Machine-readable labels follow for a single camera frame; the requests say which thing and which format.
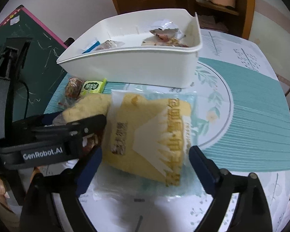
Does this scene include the clear bag of crackers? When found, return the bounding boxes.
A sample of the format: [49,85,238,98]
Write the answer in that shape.
[53,94,111,126]

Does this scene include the green small snack packet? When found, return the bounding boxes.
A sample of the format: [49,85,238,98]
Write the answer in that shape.
[79,79,107,97]

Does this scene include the small red candy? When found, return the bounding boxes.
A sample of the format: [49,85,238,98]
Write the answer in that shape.
[64,78,84,99]

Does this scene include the yellow cake bread package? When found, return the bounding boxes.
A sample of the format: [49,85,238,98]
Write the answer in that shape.
[93,90,202,199]

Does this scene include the red brown snack packet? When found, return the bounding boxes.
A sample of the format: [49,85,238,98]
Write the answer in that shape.
[93,40,125,51]

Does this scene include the blue small candy packet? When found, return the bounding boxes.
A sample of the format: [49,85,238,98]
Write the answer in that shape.
[82,38,101,54]

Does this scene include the white plastic storage bin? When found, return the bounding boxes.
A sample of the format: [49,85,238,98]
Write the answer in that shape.
[56,9,203,89]

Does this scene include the grey white printed snack bag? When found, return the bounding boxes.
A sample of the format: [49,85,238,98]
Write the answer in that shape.
[141,20,188,48]

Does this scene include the person's left hand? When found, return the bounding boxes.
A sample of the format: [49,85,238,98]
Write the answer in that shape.
[0,178,22,229]

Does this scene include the patterned teal white tablecloth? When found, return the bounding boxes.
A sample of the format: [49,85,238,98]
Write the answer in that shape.
[38,27,290,232]

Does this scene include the wooden corner shelf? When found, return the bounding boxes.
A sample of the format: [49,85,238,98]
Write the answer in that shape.
[187,0,255,39]

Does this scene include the green chalkboard pink frame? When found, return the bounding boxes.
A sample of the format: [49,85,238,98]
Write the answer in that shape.
[0,5,66,121]

